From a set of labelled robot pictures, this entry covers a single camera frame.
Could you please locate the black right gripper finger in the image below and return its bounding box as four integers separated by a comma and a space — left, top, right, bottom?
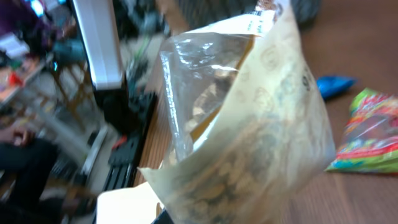
151, 209, 174, 224

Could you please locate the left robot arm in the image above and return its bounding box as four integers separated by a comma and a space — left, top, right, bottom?
73, 0, 129, 127

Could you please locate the brown nut snack bag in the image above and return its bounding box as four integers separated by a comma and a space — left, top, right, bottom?
141, 1, 335, 224

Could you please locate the blue snack packet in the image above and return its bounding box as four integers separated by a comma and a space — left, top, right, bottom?
317, 75, 356, 100

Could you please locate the person in background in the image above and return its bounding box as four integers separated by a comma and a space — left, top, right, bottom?
1, 127, 96, 223

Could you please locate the green Haribo candy bag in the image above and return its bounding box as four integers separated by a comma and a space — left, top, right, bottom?
326, 88, 397, 175

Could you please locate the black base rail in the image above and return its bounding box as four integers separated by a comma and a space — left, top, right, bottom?
103, 92, 157, 191

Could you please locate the grey plastic mesh basket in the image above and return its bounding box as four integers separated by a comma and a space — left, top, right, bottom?
177, 0, 322, 29

